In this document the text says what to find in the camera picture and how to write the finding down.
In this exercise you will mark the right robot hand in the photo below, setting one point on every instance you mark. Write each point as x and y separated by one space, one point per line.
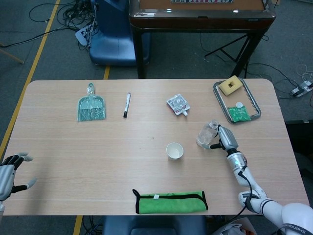
228 138

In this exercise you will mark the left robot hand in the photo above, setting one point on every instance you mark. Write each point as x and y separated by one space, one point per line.
6 178

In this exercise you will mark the clear plastic bottle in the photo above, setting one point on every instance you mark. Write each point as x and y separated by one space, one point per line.
205 135

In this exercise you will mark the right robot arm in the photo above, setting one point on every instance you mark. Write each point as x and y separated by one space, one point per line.
244 176

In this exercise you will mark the white round plastic cap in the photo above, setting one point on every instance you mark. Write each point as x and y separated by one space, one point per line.
239 105

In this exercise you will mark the white paper cup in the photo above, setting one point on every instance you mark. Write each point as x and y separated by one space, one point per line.
174 151

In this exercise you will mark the green snack packet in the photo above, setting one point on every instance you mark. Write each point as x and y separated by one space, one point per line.
239 114

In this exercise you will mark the metal tray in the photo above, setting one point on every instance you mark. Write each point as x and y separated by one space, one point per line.
225 102

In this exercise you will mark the yellow square sponge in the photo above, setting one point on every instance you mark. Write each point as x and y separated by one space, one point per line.
223 86

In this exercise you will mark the silver foil spout pouch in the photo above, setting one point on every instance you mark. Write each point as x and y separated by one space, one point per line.
177 104

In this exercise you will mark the green microfiber cloth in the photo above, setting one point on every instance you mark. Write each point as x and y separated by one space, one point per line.
171 204

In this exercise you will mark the white plastic bag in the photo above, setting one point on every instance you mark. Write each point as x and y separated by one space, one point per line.
232 226

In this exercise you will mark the grey floor power strip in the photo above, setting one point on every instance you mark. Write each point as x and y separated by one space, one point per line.
302 89

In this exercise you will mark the black white marker pen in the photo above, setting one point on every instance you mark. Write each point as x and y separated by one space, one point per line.
127 105

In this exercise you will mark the green dustpan brush set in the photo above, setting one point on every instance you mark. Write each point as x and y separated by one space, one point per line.
91 110

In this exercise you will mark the brown mahjong table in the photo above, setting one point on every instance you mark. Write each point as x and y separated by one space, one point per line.
195 22

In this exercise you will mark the white power strip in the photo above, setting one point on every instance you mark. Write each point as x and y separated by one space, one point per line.
82 36

